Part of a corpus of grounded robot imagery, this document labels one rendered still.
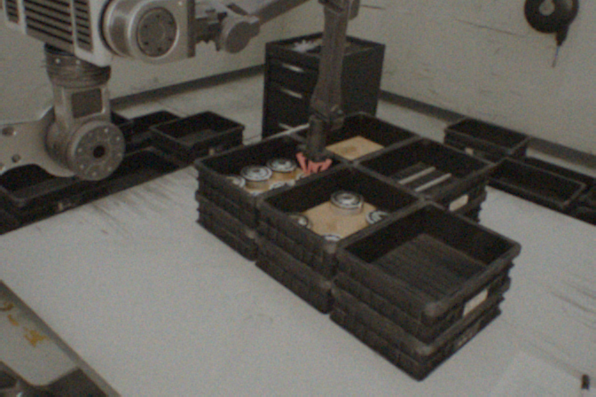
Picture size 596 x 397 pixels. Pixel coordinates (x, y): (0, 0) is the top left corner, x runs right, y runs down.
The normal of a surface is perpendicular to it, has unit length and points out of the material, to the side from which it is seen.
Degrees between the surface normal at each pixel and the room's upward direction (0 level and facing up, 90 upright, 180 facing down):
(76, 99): 90
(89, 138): 90
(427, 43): 90
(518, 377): 0
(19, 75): 90
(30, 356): 0
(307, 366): 0
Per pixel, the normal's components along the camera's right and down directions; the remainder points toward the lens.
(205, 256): 0.07, -0.89
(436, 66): -0.65, 0.29
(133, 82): 0.76, 0.34
